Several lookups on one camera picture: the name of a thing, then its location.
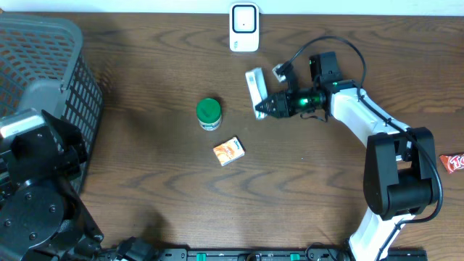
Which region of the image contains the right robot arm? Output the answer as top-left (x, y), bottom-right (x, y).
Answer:
top-left (255, 52), bottom-right (444, 260)

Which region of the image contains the grey plastic mesh basket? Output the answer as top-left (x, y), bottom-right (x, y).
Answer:
top-left (0, 13), bottom-right (104, 196)

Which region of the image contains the white green medicine box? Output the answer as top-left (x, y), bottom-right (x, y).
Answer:
top-left (245, 67), bottom-right (268, 120)

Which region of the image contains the green lid jar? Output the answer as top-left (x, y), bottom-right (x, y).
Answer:
top-left (196, 98), bottom-right (222, 131)

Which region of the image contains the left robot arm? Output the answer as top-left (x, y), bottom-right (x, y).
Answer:
top-left (1, 109), bottom-right (104, 260)

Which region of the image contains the orange white tissue packet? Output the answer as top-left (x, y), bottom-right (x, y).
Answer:
top-left (213, 136), bottom-right (245, 167)

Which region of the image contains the white barcode scanner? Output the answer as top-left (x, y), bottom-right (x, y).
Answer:
top-left (229, 2), bottom-right (260, 52)

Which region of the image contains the black camera cable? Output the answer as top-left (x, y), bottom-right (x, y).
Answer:
top-left (288, 35), bottom-right (444, 261)

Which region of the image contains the red snack packet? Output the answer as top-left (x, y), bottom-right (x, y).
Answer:
top-left (439, 154), bottom-right (464, 174)

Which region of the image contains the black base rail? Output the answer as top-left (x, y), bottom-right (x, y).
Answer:
top-left (97, 237), bottom-right (428, 261)

